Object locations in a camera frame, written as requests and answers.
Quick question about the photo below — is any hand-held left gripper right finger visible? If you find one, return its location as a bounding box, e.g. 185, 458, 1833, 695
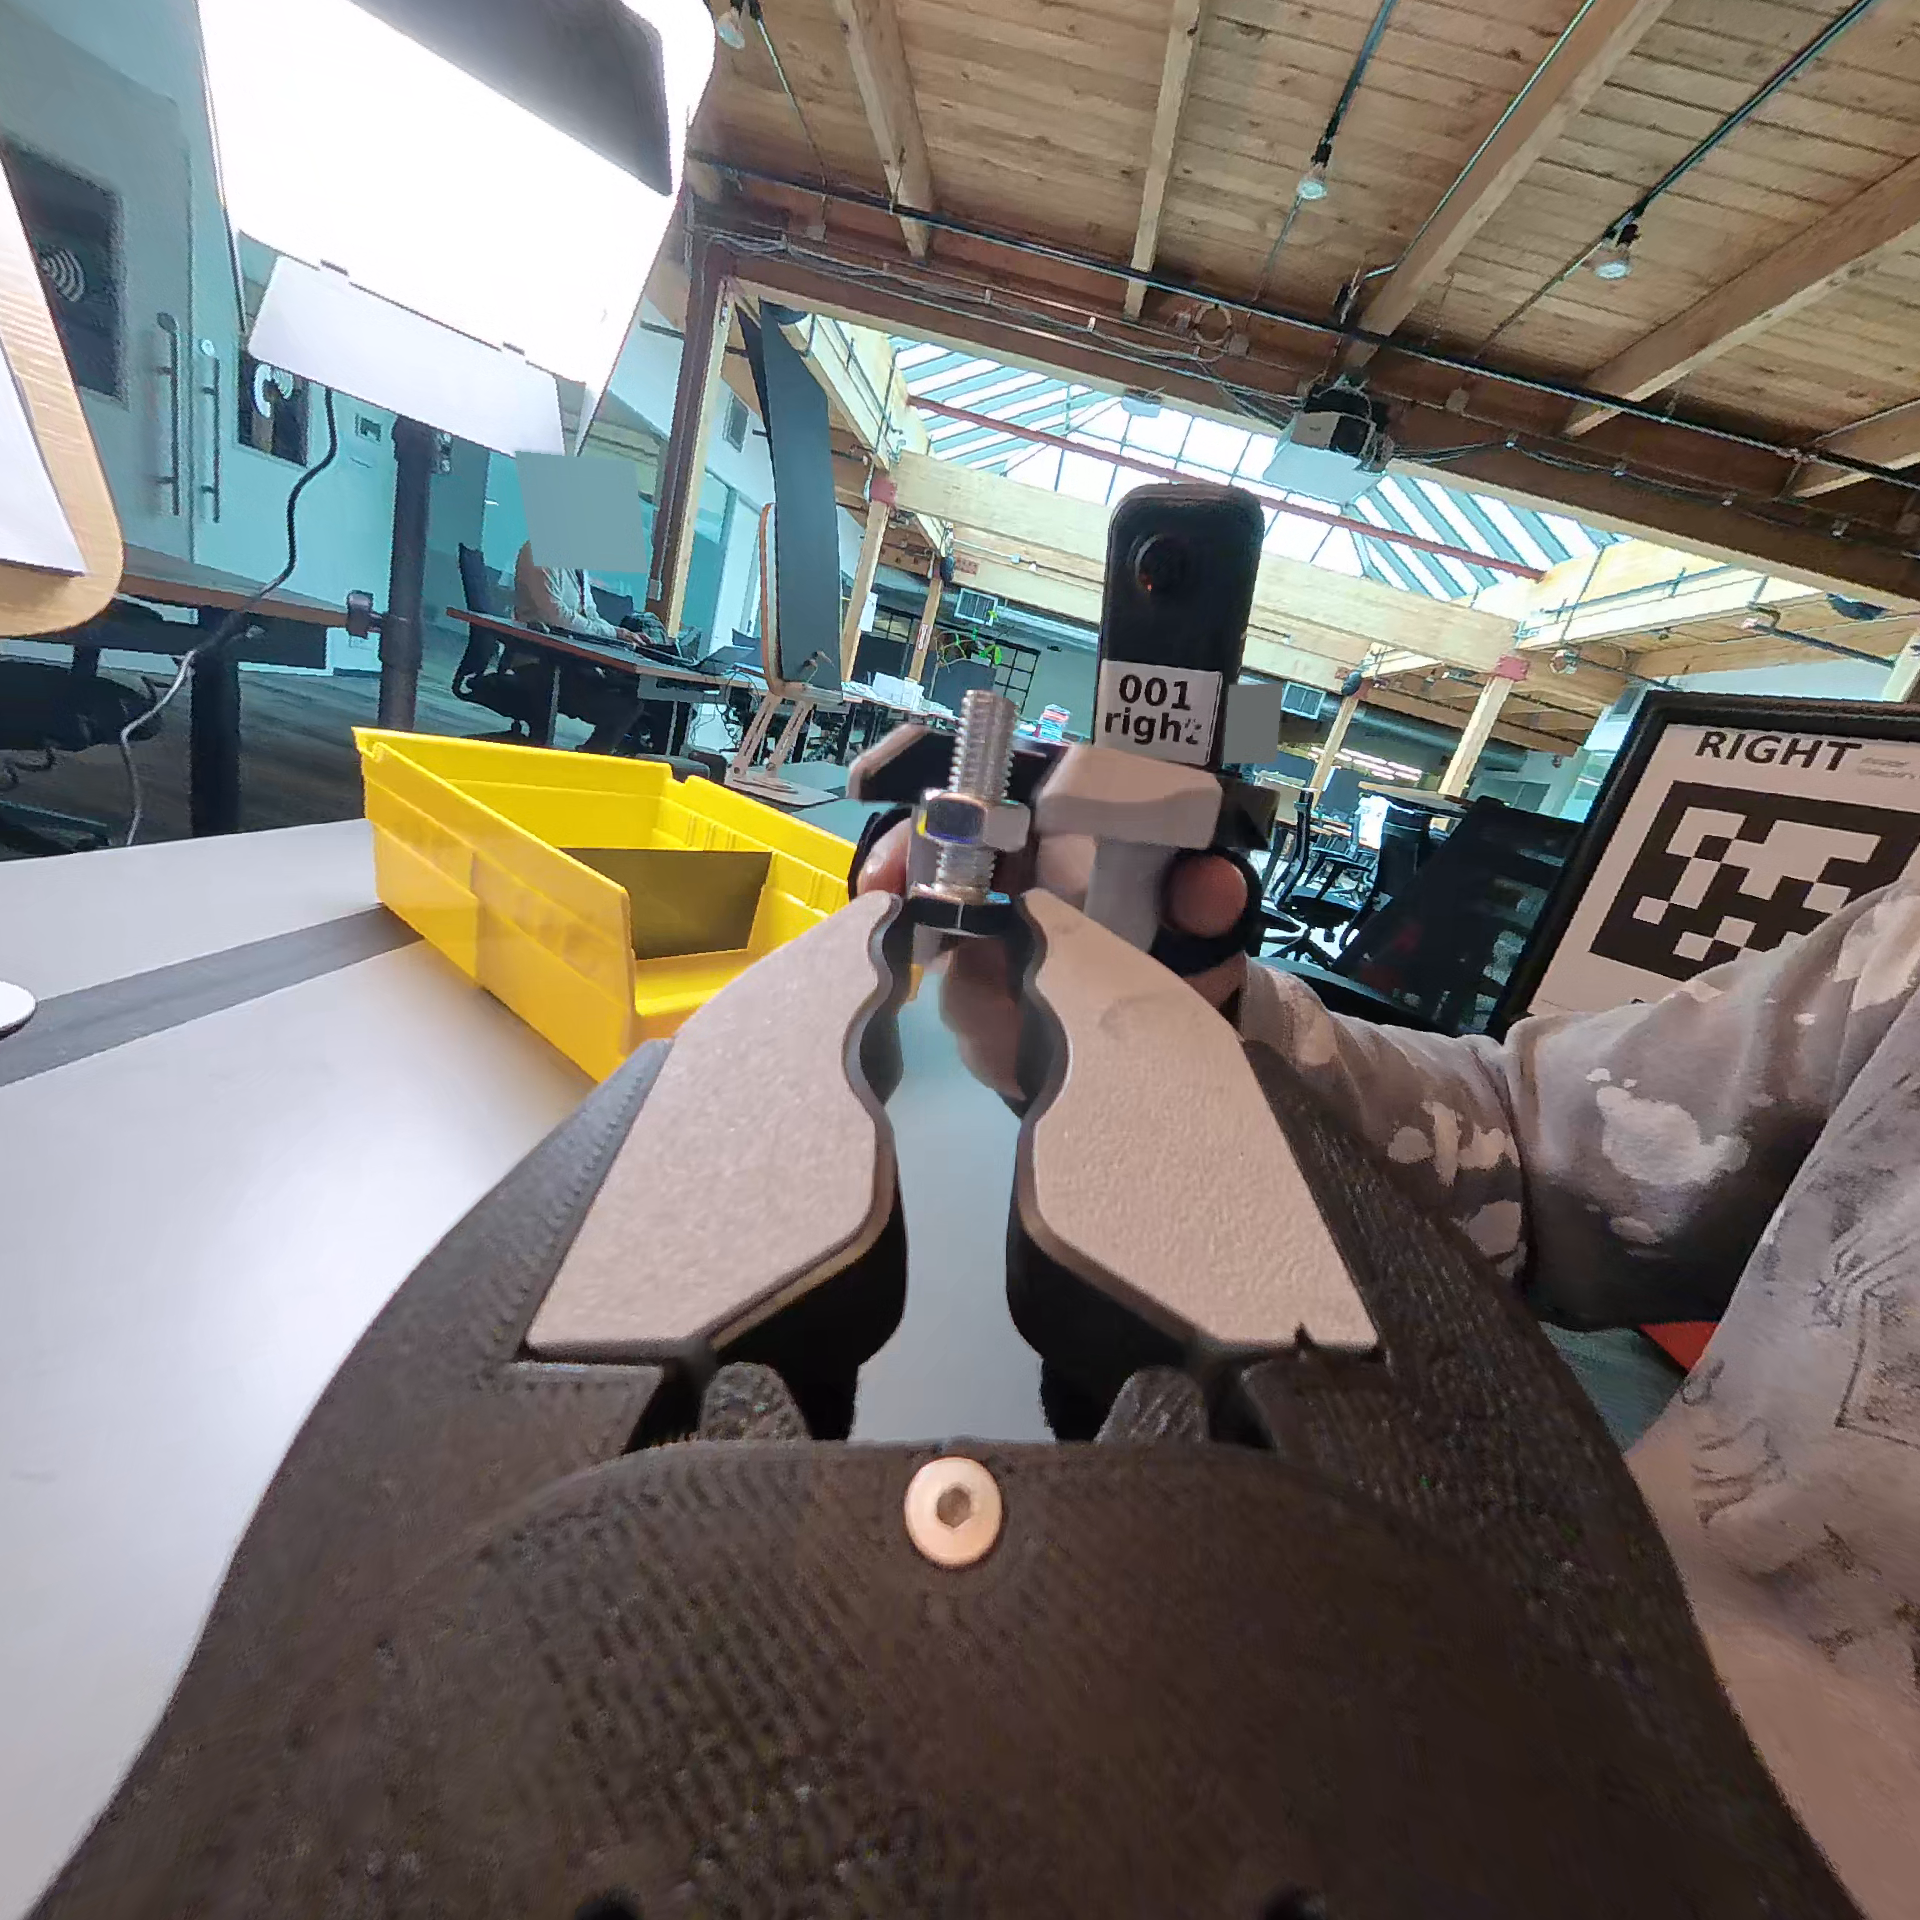
1008, 891, 1382, 1364

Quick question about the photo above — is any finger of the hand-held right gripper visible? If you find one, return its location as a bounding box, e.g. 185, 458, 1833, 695
1027, 743, 1229, 845
843, 722, 965, 852

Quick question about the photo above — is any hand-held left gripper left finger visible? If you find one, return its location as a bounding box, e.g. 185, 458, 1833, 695
521, 893, 913, 1364

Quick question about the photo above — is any steel hex nut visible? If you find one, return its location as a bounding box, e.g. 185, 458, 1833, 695
913, 791, 1034, 860

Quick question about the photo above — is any steel hex bolt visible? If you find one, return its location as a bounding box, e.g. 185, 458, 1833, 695
901, 690, 1029, 944

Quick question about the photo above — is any yellow plastic storage bin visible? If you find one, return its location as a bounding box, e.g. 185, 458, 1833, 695
353, 725, 924, 1086

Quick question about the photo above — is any person's right forearm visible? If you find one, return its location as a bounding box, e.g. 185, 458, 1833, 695
1237, 884, 1920, 1328

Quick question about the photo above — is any person's right hand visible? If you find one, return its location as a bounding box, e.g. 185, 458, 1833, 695
853, 816, 1277, 1114

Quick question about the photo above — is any wooden panel stand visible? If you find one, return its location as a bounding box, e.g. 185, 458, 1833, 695
731, 682, 846, 783

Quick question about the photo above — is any ceiling projector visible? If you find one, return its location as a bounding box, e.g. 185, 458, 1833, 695
1267, 381, 1397, 504

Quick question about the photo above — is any black curved panel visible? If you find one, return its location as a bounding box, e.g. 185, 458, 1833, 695
742, 299, 849, 683

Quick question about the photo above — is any dark olive bin divider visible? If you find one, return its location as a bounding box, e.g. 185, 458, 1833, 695
558, 844, 777, 963

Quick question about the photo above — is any dark light stand pole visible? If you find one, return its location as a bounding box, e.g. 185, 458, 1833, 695
376, 420, 448, 733

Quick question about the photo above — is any framed marker board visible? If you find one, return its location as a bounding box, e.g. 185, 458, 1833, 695
1492, 687, 1920, 1037

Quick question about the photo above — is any person's grey patterned sweatshirt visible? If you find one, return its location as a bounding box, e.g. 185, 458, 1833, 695
1627, 1048, 1920, 1920

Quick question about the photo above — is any white studio light panel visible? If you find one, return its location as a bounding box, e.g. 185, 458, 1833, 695
195, 0, 721, 460

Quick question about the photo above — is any wooden-edged white board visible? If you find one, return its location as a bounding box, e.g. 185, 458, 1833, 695
0, 150, 125, 640

